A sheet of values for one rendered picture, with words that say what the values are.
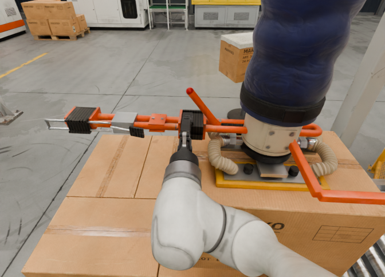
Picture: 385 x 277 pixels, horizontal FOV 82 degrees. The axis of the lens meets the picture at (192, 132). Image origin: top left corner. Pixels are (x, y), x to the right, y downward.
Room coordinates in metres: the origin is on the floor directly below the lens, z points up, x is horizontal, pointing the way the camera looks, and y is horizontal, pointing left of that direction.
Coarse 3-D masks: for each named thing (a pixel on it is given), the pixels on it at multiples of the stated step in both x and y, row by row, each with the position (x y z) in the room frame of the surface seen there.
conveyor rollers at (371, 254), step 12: (384, 192) 0.83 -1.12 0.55; (384, 240) 0.55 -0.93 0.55; (372, 252) 0.49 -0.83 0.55; (384, 252) 0.50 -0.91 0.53; (360, 264) 0.44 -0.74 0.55; (372, 264) 0.45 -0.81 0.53; (384, 264) 0.44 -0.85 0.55; (348, 276) 0.39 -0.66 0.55; (360, 276) 0.40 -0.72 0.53; (384, 276) 0.39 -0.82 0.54
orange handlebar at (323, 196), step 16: (144, 128) 0.56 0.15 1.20; (160, 128) 0.56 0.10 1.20; (176, 128) 0.56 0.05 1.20; (208, 128) 0.55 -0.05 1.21; (224, 128) 0.55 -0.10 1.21; (240, 128) 0.55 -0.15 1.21; (304, 128) 0.58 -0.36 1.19; (320, 128) 0.56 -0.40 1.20; (304, 160) 0.42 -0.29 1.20; (304, 176) 0.37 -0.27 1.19; (320, 192) 0.31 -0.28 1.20; (336, 192) 0.31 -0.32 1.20; (352, 192) 0.32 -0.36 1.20; (368, 192) 0.32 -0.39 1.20
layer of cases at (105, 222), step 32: (96, 160) 1.11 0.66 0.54; (128, 160) 1.11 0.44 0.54; (160, 160) 1.11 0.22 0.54; (96, 192) 0.83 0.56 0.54; (128, 192) 0.83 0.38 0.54; (64, 224) 0.63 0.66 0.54; (96, 224) 0.63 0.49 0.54; (128, 224) 0.63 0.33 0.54; (32, 256) 0.47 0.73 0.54; (64, 256) 0.47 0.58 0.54; (96, 256) 0.47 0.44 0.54; (128, 256) 0.47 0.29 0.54
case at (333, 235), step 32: (288, 160) 0.56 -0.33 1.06; (320, 160) 0.56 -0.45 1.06; (352, 160) 0.57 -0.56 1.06; (224, 192) 0.42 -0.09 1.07; (256, 192) 0.42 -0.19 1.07; (288, 192) 0.42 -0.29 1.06; (288, 224) 0.36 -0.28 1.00; (320, 224) 0.36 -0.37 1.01; (352, 224) 0.35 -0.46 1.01; (384, 224) 0.35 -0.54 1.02; (320, 256) 0.35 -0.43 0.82; (352, 256) 0.35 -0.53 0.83
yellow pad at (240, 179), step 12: (240, 168) 0.50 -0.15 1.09; (252, 168) 0.47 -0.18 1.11; (288, 168) 0.50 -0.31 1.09; (216, 180) 0.45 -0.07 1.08; (228, 180) 0.45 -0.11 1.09; (240, 180) 0.45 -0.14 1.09; (252, 180) 0.45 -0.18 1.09; (264, 180) 0.45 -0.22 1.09; (276, 180) 0.45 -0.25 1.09; (288, 180) 0.45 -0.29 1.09; (300, 180) 0.45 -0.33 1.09; (324, 180) 0.46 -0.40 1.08
